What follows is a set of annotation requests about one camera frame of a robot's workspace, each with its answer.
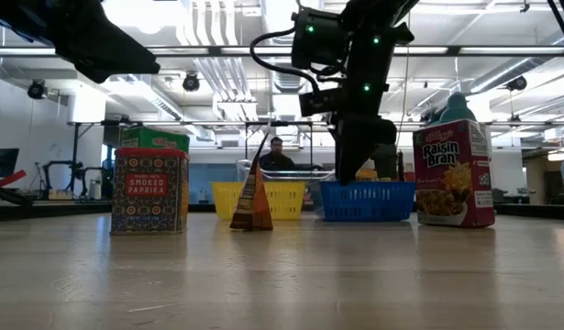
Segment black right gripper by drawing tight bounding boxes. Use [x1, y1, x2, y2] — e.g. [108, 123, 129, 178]
[331, 112, 397, 185]

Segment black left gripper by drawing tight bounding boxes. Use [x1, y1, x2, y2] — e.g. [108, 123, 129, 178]
[0, 0, 161, 83]

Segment blue slotted plastic basket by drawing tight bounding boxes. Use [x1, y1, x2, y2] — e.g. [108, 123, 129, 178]
[318, 181, 417, 223]

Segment smoked paprika tin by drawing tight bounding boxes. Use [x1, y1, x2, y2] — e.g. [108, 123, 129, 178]
[110, 147, 190, 237]

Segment black monitor back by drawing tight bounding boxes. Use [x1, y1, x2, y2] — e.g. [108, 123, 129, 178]
[370, 143, 400, 182]

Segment clear plastic bin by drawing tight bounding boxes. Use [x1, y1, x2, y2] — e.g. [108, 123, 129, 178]
[236, 159, 337, 183]

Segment yellow slotted plastic basket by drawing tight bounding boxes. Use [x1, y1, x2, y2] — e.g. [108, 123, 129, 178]
[211, 181, 307, 221]

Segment black ceiling spotlight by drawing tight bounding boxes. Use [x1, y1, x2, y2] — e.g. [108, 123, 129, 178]
[182, 71, 202, 93]
[505, 75, 529, 93]
[27, 79, 49, 101]

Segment purple Raisin Bran box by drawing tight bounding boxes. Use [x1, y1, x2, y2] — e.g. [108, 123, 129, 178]
[413, 118, 496, 229]

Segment green cereal box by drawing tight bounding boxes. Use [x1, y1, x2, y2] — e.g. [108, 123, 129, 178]
[120, 126, 192, 216]

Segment brown stand-up pouch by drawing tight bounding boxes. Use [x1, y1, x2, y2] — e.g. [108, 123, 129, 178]
[229, 119, 274, 232]

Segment red flat bar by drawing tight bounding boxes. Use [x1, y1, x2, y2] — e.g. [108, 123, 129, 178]
[0, 169, 28, 189]

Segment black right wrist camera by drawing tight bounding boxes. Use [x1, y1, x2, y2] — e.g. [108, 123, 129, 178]
[298, 88, 343, 118]

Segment dark wall screen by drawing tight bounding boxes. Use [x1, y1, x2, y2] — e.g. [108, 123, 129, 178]
[0, 148, 20, 179]

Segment silver ventilation duct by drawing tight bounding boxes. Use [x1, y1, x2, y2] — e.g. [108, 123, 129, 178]
[260, 0, 310, 95]

